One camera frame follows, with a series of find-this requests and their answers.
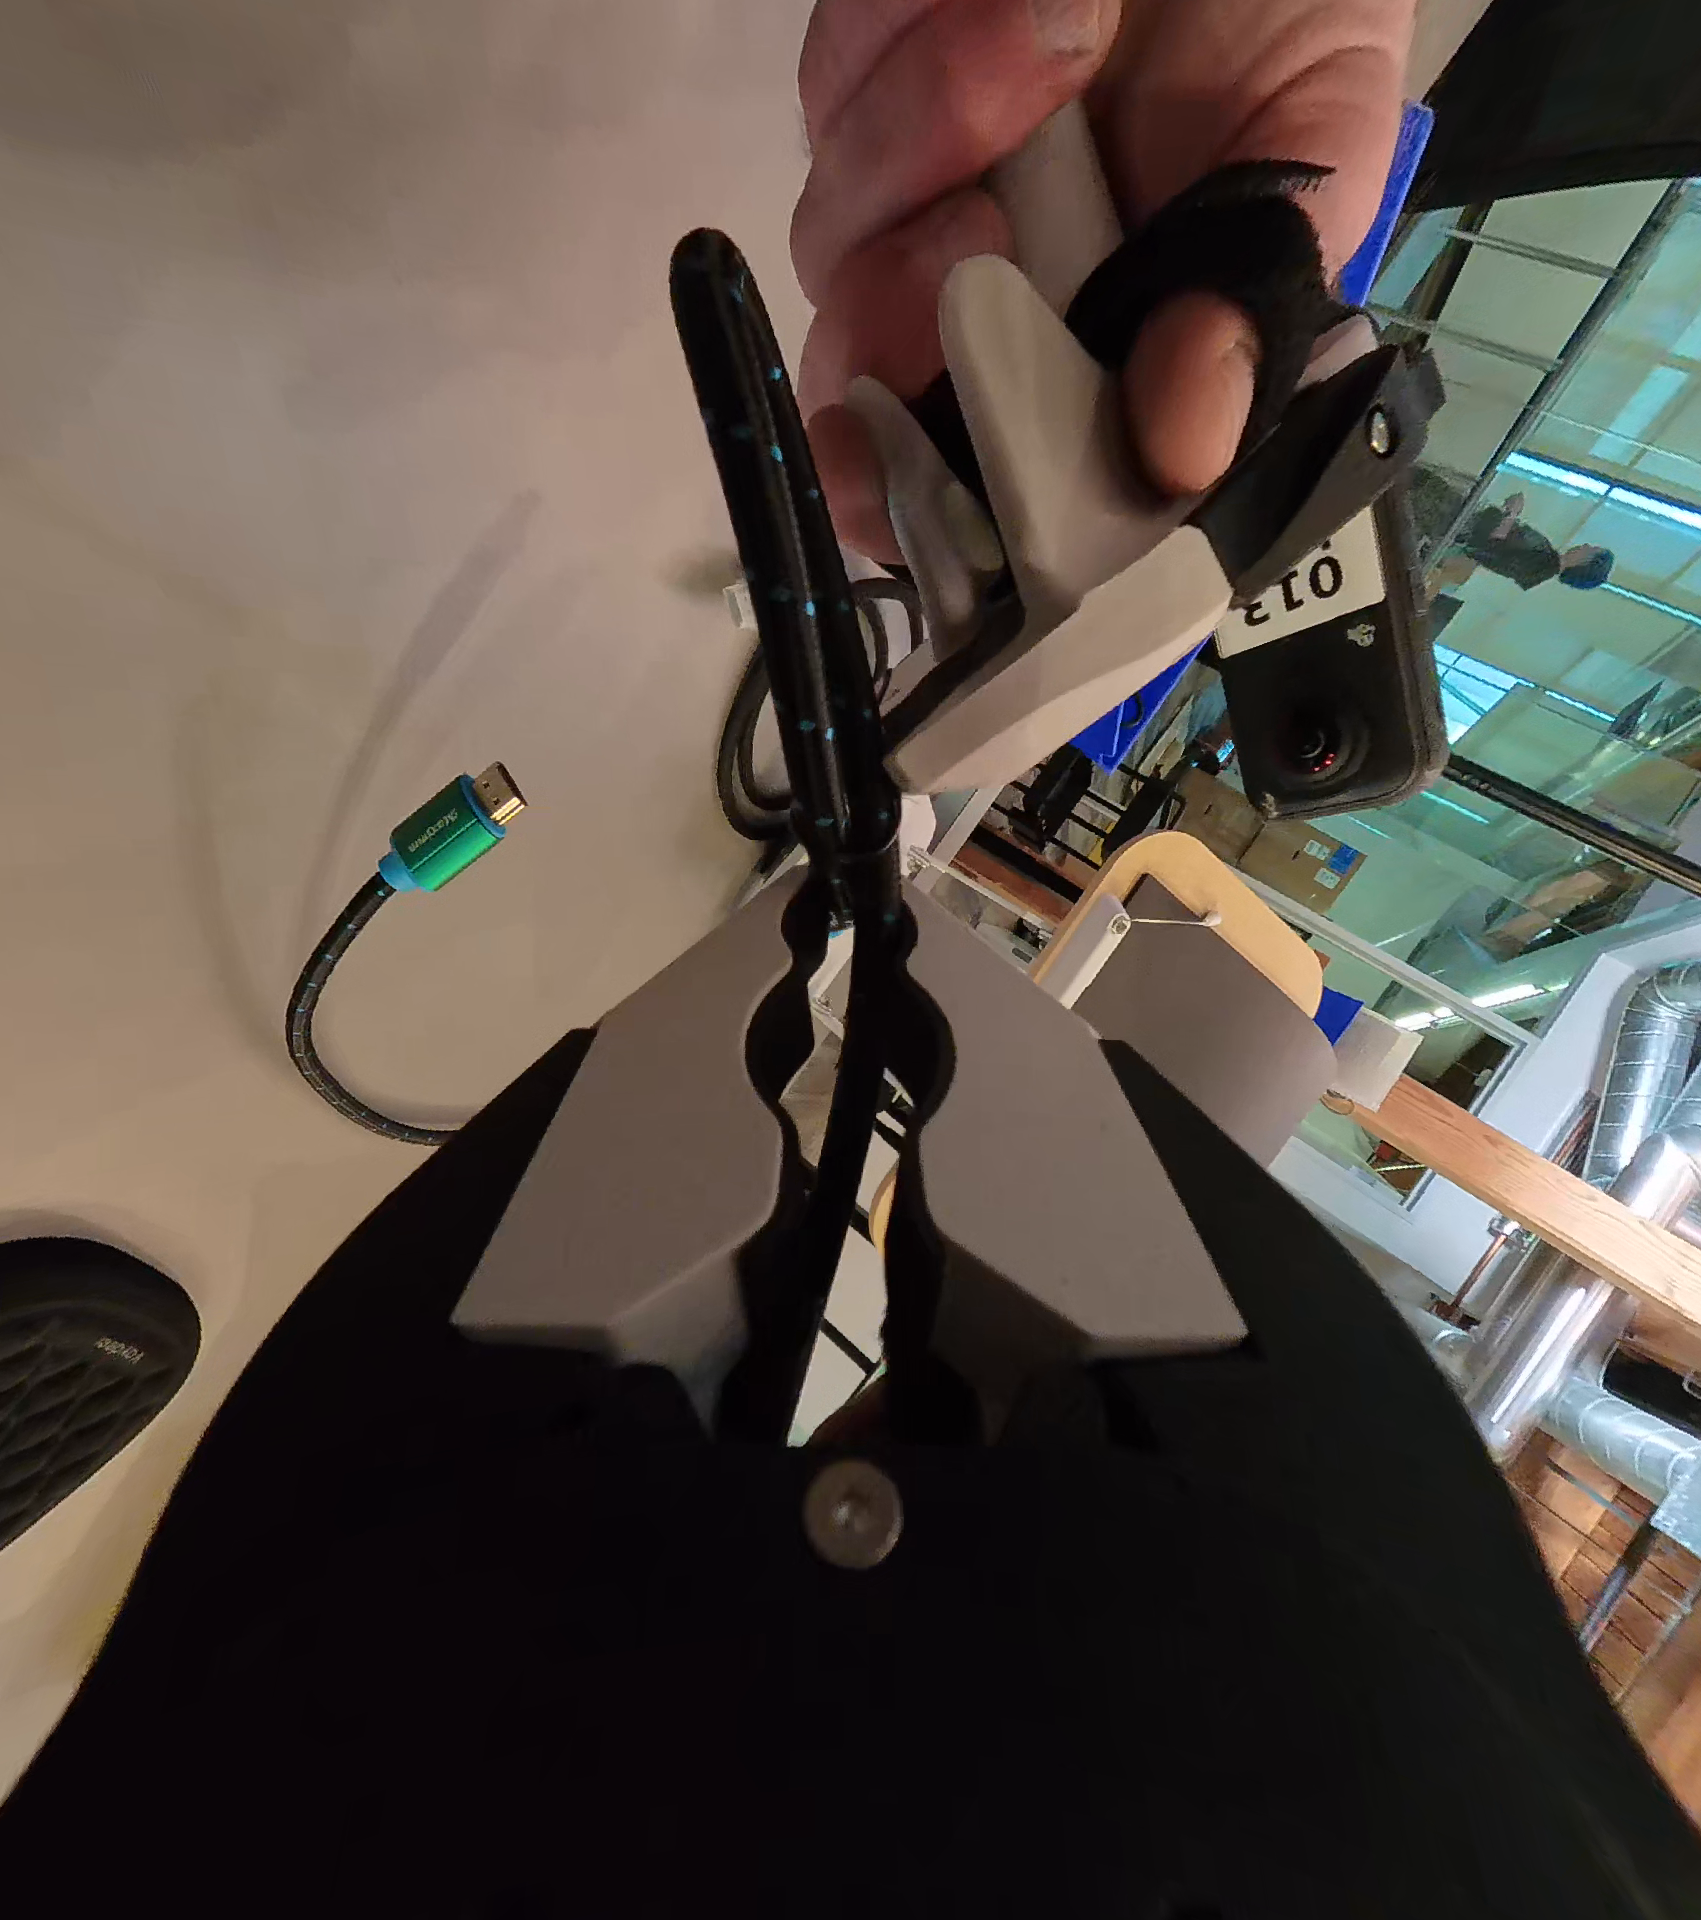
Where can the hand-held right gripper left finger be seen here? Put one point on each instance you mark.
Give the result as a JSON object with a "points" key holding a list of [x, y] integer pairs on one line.
{"points": [[628, 1200]]}

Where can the person's left hand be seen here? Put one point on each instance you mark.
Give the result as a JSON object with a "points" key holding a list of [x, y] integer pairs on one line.
{"points": [[912, 120]]}

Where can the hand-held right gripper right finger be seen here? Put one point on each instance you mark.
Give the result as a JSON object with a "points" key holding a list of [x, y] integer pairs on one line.
{"points": [[1076, 1200]]}

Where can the silver ceiling duct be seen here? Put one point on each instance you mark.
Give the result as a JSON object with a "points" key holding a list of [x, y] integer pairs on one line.
{"points": [[1662, 1081]]}

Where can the black wood-edged board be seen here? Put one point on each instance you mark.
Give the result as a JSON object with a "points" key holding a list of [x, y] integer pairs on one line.
{"points": [[1211, 1021]]}

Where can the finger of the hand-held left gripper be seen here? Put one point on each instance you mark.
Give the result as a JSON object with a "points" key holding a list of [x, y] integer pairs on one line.
{"points": [[1091, 570], [925, 511]]}

